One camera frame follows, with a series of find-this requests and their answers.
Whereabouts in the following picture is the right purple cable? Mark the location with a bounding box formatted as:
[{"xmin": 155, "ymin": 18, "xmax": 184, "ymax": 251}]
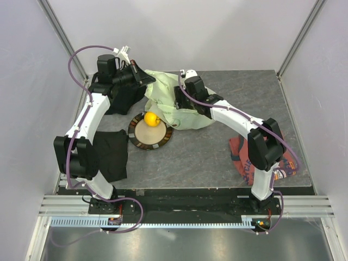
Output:
[{"xmin": 178, "ymin": 72, "xmax": 301, "ymax": 234}]

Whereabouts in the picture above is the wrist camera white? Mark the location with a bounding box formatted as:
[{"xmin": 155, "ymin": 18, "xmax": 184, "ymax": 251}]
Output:
[
  {"xmin": 113, "ymin": 45, "xmax": 131, "ymax": 65},
  {"xmin": 179, "ymin": 70, "xmax": 197, "ymax": 81}
]

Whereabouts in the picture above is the black cloth back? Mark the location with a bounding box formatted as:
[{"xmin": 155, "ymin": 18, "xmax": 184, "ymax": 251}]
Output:
[{"xmin": 89, "ymin": 83, "xmax": 147, "ymax": 115}]

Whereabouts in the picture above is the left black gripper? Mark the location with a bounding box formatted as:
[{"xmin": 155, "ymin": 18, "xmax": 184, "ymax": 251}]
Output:
[{"xmin": 112, "ymin": 60, "xmax": 156, "ymax": 90}]

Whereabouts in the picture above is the grey cable duct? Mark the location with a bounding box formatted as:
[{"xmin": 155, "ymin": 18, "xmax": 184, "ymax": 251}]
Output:
[{"xmin": 51, "ymin": 216, "xmax": 256, "ymax": 229}]

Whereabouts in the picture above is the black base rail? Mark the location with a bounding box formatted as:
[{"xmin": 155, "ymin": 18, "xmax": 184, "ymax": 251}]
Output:
[{"xmin": 82, "ymin": 189, "xmax": 282, "ymax": 220}]

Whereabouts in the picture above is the purple cable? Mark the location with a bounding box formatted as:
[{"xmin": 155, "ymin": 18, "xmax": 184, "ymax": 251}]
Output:
[
  {"xmin": 178, "ymin": 72, "xmax": 301, "ymax": 234},
  {"xmin": 66, "ymin": 45, "xmax": 123, "ymax": 202}
]

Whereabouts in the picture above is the black cloth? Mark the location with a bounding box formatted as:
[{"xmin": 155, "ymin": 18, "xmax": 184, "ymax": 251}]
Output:
[
  {"xmin": 93, "ymin": 129, "xmax": 128, "ymax": 183},
  {"xmin": 89, "ymin": 83, "xmax": 147, "ymax": 115}
]

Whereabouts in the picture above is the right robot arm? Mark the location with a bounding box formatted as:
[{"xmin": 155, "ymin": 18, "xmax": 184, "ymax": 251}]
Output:
[{"xmin": 175, "ymin": 70, "xmax": 286, "ymax": 214}]

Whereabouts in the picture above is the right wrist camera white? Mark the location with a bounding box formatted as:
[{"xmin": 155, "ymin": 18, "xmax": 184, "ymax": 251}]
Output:
[{"xmin": 179, "ymin": 70, "xmax": 197, "ymax": 81}]

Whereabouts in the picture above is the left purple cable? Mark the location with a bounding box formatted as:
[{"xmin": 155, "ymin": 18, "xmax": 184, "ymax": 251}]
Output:
[{"xmin": 66, "ymin": 45, "xmax": 123, "ymax": 202}]

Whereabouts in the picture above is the yellow lemon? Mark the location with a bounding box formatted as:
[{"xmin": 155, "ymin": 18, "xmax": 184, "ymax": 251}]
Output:
[{"xmin": 144, "ymin": 111, "xmax": 161, "ymax": 127}]

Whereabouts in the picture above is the black cloth front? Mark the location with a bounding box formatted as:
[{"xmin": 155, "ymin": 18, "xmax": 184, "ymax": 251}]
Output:
[{"xmin": 93, "ymin": 129, "xmax": 128, "ymax": 183}]

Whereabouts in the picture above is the aluminium frame post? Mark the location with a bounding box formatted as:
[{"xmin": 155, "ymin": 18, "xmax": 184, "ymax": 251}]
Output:
[
  {"xmin": 276, "ymin": 0, "xmax": 326, "ymax": 80},
  {"xmin": 38, "ymin": 0, "xmax": 89, "ymax": 91}
]

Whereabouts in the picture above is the light green plastic bag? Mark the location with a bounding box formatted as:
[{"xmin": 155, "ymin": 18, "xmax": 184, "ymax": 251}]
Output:
[{"xmin": 145, "ymin": 70, "xmax": 215, "ymax": 130}]

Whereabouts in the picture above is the left aluminium frame post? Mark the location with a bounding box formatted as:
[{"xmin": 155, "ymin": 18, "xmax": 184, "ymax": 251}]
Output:
[{"xmin": 38, "ymin": 0, "xmax": 89, "ymax": 91}]

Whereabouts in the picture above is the right aluminium frame post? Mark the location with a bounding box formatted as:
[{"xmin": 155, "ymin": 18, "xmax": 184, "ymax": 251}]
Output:
[{"xmin": 276, "ymin": 0, "xmax": 326, "ymax": 80}]

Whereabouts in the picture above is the patterned round plate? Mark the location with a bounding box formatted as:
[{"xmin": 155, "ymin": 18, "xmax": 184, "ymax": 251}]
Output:
[{"xmin": 128, "ymin": 112, "xmax": 173, "ymax": 150}]

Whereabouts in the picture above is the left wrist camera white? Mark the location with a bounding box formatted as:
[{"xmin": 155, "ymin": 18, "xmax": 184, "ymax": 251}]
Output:
[{"xmin": 113, "ymin": 45, "xmax": 131, "ymax": 65}]

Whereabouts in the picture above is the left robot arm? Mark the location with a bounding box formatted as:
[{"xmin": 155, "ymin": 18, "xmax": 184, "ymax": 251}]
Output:
[{"xmin": 53, "ymin": 51, "xmax": 155, "ymax": 214}]

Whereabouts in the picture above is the red printed t-shirt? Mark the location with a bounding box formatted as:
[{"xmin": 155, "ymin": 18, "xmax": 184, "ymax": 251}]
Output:
[{"xmin": 229, "ymin": 135, "xmax": 297, "ymax": 186}]

